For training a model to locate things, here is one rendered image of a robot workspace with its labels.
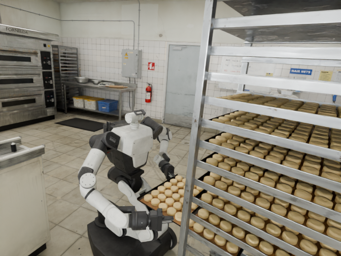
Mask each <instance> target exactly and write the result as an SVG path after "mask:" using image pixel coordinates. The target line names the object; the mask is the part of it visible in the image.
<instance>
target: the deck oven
mask: <svg viewBox="0 0 341 256"><path fill-rule="evenodd" d="M52 41H59V35H57V34H52V33H46V32H43V31H38V30H33V29H27V28H22V27H17V26H12V25H6V24H1V23H0V132H2V131H6V130H11V129H15V128H18V127H22V126H26V125H31V124H35V123H39V122H44V121H48V120H53V119H55V115H56V114H57V109H56V95H55V84H54V72H53V59H52V48H51V42H52Z"/></svg>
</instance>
